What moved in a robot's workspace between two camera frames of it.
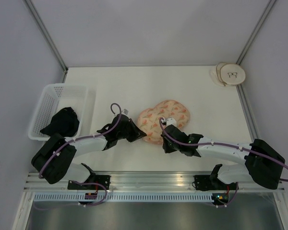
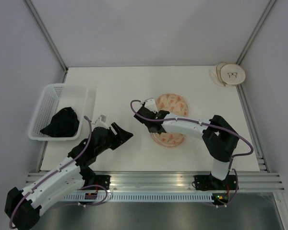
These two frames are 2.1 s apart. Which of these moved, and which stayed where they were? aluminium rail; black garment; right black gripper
Moved: right black gripper
Stayed: aluminium rail; black garment
